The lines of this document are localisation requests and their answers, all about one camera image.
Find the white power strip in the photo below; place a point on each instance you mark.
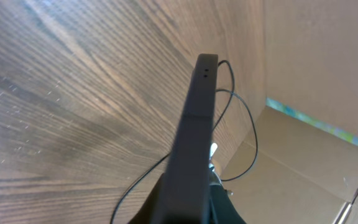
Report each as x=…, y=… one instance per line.
x=212, y=150

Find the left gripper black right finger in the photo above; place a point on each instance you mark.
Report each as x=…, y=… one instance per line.
x=221, y=210

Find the Samsung Galaxy smartphone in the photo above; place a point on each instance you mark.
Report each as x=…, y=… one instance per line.
x=184, y=193

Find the cardboard backdrop wall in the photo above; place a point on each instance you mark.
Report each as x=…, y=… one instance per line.
x=300, y=164

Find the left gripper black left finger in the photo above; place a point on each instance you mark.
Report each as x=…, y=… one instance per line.
x=144, y=215

